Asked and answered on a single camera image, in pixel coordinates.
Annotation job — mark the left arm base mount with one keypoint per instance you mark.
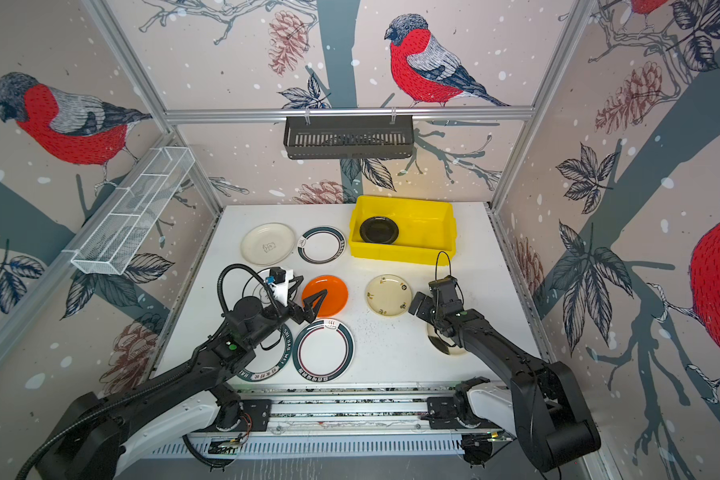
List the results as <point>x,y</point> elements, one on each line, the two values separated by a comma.
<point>246,416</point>

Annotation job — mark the green red rimmed plate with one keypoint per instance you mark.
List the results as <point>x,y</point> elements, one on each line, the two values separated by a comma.
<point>323,351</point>

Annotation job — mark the white plate black rings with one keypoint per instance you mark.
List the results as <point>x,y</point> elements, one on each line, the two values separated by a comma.
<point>258,288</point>

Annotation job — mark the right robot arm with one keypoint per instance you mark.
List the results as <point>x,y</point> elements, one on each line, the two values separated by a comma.
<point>549,415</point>

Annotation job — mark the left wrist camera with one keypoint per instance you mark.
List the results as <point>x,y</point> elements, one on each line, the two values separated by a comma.
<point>278,281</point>

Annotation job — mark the cream plate dark green patch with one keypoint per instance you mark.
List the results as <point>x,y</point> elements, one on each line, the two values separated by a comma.
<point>444,347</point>

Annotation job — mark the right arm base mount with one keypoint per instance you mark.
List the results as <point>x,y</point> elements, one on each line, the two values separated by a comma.
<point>442,413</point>

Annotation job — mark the white wire mesh basket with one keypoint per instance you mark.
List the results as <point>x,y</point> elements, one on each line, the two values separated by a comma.
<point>118,237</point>

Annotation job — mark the yellow plastic bin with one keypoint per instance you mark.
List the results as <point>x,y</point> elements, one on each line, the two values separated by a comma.
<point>423,228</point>

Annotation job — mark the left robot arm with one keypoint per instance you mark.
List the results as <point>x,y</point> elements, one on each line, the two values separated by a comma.
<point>97,437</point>

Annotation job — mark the cream plate floral marks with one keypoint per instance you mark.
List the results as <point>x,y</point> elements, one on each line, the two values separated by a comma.
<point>388,295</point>

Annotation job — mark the orange plate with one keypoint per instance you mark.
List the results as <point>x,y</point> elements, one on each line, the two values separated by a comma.
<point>336,298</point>

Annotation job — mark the small green rimmed plate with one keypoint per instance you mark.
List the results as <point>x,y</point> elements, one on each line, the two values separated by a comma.
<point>321,245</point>

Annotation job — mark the green lettered rim plate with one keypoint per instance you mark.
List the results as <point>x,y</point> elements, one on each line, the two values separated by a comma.
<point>270,358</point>

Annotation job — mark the aluminium rail frame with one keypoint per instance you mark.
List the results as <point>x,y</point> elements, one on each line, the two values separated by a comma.
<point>357,409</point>

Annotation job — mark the plain cream plate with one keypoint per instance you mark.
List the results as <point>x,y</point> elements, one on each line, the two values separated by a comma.
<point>268,244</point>

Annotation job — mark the dark hanging wall basket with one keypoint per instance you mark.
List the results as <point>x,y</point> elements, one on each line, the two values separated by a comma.
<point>349,137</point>

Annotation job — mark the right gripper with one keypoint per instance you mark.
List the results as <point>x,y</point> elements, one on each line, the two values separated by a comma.
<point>424,308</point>

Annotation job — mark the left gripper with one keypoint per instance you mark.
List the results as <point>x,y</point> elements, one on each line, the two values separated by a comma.
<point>297,315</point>

